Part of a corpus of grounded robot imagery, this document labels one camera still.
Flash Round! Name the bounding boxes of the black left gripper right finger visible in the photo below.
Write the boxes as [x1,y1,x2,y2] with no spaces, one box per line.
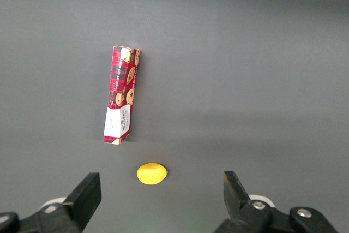
[214,171,340,233]

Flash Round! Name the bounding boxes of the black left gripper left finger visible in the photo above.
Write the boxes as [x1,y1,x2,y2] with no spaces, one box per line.
[0,172,102,233]

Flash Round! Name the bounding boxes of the yellow lemon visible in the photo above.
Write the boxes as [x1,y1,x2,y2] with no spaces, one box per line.
[136,162,169,186]

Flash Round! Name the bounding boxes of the red tartan cookie box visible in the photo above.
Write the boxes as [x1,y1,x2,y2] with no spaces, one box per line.
[103,45,141,146]

